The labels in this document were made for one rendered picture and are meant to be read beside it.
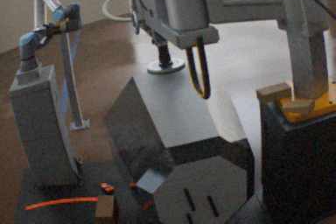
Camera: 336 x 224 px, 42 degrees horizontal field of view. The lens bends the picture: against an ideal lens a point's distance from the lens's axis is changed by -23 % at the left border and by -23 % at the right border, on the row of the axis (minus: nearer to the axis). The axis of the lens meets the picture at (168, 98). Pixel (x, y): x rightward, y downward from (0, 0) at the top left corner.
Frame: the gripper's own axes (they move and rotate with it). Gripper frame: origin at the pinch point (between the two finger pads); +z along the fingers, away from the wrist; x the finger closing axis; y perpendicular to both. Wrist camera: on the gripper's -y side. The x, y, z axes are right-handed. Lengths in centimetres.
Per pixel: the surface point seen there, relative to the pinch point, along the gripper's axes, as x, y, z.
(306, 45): -37, 126, -139
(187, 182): 5, 156, -64
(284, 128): -5, 148, -116
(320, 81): -16, 132, -150
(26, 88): 34.5, 15.5, 12.9
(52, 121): 60, 25, -5
